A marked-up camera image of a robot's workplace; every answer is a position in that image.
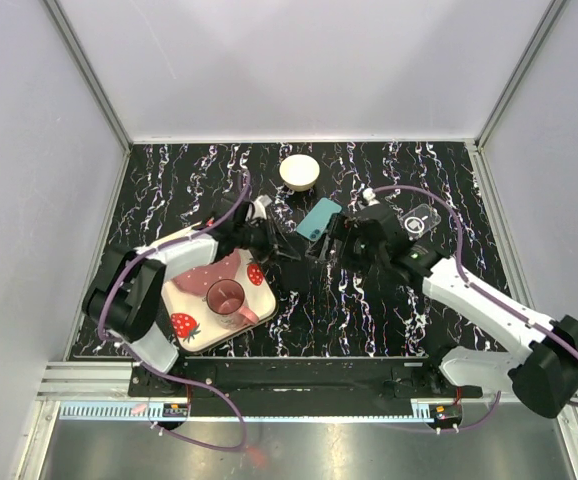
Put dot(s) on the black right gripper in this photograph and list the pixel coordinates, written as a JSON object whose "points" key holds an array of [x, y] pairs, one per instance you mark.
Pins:
{"points": [[337, 225]]}

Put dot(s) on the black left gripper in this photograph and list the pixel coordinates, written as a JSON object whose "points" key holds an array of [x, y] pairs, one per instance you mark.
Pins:
{"points": [[274, 241]]}

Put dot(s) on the phone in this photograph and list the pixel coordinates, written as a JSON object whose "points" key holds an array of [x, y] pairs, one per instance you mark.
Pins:
{"points": [[315, 222]]}

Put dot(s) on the clear transparent phone case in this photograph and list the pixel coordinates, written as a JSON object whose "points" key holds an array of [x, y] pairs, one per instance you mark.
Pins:
{"points": [[420, 220]]}

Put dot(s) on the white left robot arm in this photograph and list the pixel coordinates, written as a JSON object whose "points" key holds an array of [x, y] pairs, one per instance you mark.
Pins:
{"points": [[125, 294]]}

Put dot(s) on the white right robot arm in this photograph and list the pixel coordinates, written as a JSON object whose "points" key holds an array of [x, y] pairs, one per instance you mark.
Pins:
{"points": [[539, 359]]}

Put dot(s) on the cream ceramic bowl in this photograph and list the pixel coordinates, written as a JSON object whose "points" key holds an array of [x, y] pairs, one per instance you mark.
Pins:
{"points": [[299, 172]]}

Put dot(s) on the white strawberry tray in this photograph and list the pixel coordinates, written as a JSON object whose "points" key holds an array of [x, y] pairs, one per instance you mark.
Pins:
{"points": [[197, 329]]}

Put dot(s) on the pink dotted plate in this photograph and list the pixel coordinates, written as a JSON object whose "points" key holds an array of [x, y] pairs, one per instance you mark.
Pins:
{"points": [[198, 280]]}

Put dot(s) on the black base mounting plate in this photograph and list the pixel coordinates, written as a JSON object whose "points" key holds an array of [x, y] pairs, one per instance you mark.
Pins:
{"points": [[400, 377]]}

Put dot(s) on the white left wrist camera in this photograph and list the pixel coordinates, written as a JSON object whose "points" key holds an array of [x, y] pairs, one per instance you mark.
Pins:
{"points": [[259, 206]]}

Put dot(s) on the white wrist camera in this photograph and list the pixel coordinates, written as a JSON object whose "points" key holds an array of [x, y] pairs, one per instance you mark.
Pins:
{"points": [[259, 206], [369, 197]]}

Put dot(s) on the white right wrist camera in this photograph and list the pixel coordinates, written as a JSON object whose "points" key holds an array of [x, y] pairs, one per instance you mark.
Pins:
{"points": [[369, 197]]}

